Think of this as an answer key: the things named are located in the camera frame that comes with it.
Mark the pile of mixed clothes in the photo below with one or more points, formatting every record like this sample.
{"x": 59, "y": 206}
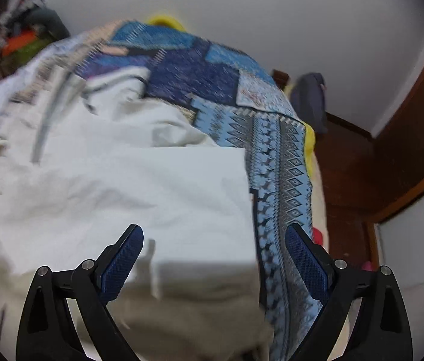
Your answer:
{"x": 16, "y": 11}

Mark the orange box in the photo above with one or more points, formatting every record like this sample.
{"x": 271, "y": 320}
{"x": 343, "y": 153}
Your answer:
{"x": 18, "y": 43}

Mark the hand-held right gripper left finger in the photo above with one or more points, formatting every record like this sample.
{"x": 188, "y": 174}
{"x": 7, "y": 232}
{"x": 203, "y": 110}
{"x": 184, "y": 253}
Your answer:
{"x": 121, "y": 267}

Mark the yellow cushion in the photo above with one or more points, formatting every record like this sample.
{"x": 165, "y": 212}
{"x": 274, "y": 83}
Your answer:
{"x": 166, "y": 21}

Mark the wooden wardrobe with white door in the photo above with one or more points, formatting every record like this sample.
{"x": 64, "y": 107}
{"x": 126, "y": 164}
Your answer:
{"x": 414, "y": 120}

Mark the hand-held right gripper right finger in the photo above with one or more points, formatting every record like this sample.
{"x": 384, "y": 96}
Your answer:
{"x": 307, "y": 267}

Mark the blue patchwork blanket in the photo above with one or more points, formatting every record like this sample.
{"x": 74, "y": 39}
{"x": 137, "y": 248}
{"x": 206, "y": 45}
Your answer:
{"x": 272, "y": 158}

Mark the grey neck pillow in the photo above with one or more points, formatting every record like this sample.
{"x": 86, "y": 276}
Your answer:
{"x": 52, "y": 22}

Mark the dark grey bag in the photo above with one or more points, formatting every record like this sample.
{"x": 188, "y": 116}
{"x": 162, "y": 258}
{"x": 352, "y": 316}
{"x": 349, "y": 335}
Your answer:
{"x": 309, "y": 101}

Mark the green patterned box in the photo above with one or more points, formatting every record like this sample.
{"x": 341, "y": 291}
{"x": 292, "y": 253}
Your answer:
{"x": 31, "y": 54}

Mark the white and beige jacket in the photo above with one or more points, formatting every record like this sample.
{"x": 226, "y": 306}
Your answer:
{"x": 121, "y": 180}

